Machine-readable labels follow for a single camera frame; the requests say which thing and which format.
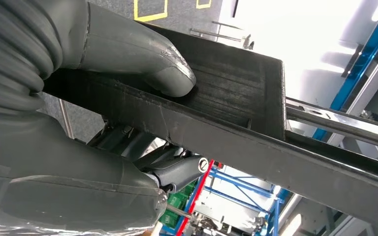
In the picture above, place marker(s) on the red bar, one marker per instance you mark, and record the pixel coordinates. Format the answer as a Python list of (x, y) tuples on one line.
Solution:
[(195, 195)]

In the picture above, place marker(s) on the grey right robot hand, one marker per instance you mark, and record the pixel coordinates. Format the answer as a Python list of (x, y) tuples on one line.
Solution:
[(62, 182)]

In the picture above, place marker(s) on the blue metal beam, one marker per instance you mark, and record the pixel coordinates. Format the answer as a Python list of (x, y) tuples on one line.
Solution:
[(366, 55)]

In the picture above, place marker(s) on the grey metal beam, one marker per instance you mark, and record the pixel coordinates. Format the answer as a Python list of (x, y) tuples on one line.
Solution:
[(370, 84)]

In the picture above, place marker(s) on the green plastic crates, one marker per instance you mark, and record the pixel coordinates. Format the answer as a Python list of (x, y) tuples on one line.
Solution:
[(176, 202)]

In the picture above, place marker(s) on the stainless steel workbench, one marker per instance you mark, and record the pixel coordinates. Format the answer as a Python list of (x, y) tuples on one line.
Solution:
[(208, 33)]

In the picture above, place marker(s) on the blue metal storage rack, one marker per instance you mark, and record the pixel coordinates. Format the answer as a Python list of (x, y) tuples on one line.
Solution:
[(275, 215)]

